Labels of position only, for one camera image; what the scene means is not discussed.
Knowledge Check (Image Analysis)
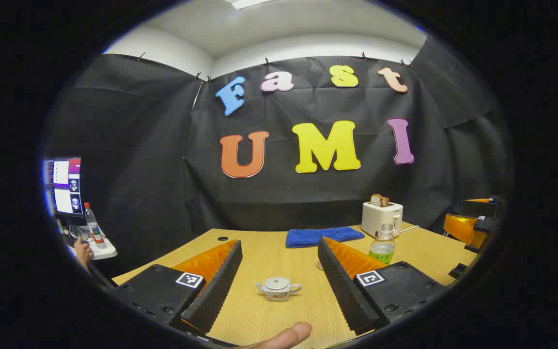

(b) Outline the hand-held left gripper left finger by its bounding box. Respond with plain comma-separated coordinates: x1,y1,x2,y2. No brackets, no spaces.
112,239,243,335

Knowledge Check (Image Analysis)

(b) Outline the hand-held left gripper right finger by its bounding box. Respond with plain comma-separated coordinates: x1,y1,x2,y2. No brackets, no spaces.
318,236,447,336

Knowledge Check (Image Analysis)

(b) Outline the green label water bottle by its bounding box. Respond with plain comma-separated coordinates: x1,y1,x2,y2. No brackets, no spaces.
369,224,397,266

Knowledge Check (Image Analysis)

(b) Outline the red cap clear bottle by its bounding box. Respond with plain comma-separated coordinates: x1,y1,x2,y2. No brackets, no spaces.
84,202,107,249

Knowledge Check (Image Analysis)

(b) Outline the blue towel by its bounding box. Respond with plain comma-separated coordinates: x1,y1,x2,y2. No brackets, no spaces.
285,226,366,249

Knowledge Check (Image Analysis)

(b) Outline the white toaster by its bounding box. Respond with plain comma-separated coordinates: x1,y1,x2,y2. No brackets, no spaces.
361,200,403,238

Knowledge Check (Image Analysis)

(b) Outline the white side table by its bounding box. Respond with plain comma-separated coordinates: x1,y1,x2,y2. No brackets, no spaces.
63,233,118,261

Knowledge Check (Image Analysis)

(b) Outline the black backdrop cloth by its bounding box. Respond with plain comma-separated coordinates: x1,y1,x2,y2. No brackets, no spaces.
44,36,512,291

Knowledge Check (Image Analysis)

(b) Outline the computer monitor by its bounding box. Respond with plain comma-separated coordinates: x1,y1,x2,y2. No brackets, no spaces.
43,157,83,217

